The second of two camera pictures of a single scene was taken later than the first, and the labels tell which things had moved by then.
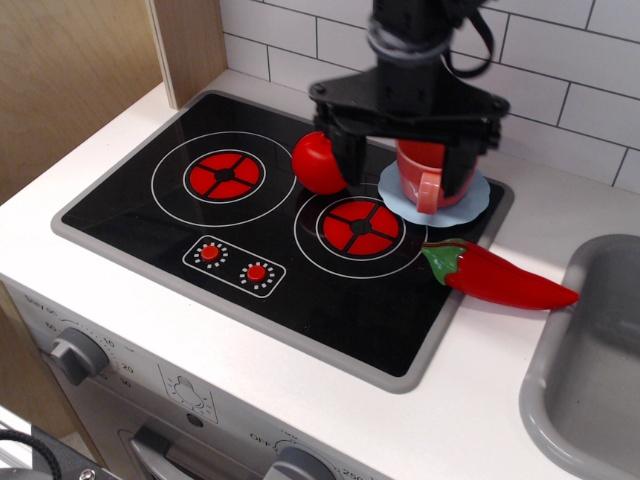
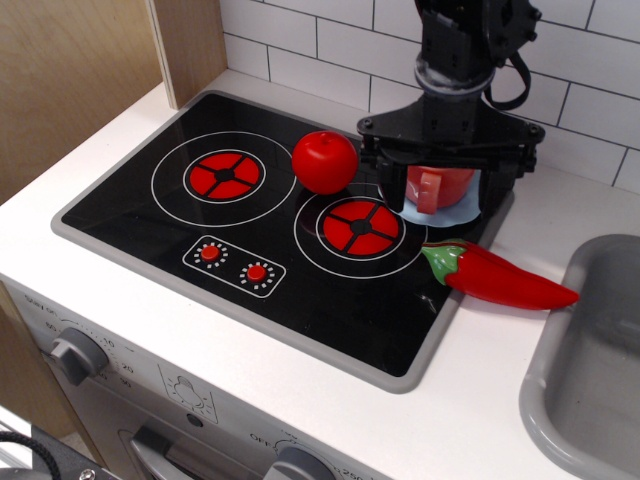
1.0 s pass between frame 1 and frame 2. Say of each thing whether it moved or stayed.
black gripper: moved
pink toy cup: stayed
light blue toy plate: stayed
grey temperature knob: stayed
